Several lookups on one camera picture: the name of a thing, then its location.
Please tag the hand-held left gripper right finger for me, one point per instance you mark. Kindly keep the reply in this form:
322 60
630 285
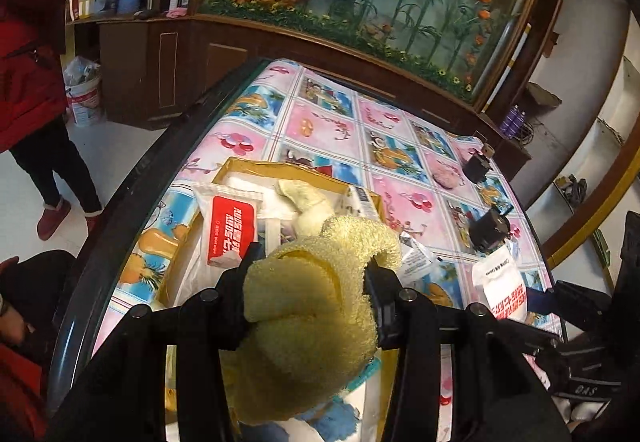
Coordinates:
382 307

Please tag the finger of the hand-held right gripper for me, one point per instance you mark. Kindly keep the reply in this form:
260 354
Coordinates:
575 304
542 336

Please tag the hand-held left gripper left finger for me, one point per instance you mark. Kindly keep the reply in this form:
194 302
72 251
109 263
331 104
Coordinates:
232 302

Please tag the white packet with red label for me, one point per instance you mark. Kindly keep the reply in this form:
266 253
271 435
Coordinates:
500 287
225 232

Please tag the thick yellow loofah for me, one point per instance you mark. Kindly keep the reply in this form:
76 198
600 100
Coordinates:
305 322

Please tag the yellow cardboard box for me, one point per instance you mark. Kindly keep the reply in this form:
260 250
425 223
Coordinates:
250 165

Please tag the white printed sachet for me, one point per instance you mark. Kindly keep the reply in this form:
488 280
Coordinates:
416 262

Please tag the printed tablecloth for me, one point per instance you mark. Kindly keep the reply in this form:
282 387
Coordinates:
400 197

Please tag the black adapter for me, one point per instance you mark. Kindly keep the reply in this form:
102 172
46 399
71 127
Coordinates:
490 228
476 165

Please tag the flat yellow loofah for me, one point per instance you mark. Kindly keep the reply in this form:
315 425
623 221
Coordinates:
310 207

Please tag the blue towel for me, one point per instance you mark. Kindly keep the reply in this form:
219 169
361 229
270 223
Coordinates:
335 422

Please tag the black rimmed table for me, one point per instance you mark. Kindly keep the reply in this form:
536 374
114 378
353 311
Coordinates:
150 171

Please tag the white curved shelf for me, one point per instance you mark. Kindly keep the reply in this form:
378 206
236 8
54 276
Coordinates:
600 131

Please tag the purple bottles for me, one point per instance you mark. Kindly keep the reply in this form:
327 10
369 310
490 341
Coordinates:
512 120

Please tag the person's dark red clothing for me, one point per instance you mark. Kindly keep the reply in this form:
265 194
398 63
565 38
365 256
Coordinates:
20 372

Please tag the white rod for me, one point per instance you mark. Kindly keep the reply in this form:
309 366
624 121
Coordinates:
510 66

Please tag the dark wooden cabinet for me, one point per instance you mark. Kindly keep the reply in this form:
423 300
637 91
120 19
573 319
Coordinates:
150 66

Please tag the white bucket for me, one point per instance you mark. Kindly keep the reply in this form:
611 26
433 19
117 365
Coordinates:
85 96

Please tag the pink cloth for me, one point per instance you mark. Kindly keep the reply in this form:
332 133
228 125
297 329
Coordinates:
176 12

